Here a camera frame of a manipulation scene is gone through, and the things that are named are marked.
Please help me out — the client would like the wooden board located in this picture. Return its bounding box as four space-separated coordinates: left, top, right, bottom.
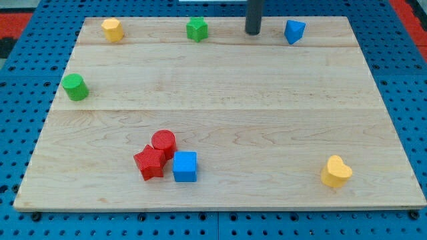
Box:
13 17 426 212

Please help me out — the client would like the red star block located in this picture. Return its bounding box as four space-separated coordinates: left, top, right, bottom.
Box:
133 145 166 181

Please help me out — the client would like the green star block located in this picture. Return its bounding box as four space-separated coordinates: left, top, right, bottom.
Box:
186 17 209 43

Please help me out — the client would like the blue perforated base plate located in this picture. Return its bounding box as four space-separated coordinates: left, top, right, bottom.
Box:
1 0 426 239

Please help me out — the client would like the green cylinder block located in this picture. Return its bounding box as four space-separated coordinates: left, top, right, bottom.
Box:
61 73 89 101

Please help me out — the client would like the blue triangle block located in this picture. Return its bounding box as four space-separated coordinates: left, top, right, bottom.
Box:
284 20 306 45

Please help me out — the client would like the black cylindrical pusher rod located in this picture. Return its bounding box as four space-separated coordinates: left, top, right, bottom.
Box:
245 0 265 35

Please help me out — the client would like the blue cube block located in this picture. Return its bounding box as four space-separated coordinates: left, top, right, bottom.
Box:
172 151 197 182

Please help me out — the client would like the yellow heart block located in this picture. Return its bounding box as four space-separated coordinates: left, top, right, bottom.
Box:
320 155 353 188

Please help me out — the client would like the red cylinder block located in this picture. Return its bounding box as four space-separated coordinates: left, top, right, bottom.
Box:
151 129 177 160

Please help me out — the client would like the yellow hexagon block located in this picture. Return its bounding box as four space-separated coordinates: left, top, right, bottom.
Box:
101 17 124 43

